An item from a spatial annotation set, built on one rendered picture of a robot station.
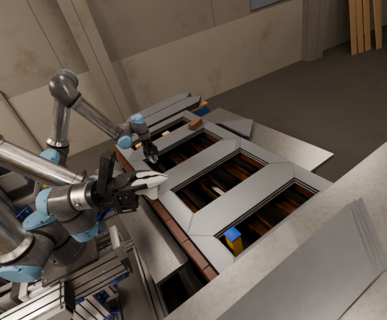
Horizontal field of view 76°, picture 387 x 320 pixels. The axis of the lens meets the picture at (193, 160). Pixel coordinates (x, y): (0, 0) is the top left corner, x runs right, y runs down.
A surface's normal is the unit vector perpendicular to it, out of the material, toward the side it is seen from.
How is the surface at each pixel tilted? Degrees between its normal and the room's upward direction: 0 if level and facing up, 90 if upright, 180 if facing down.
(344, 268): 0
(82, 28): 90
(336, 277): 0
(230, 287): 0
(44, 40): 90
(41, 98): 90
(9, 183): 90
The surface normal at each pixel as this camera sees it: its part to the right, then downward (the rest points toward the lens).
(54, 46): 0.41, 0.46
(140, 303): -0.22, -0.78
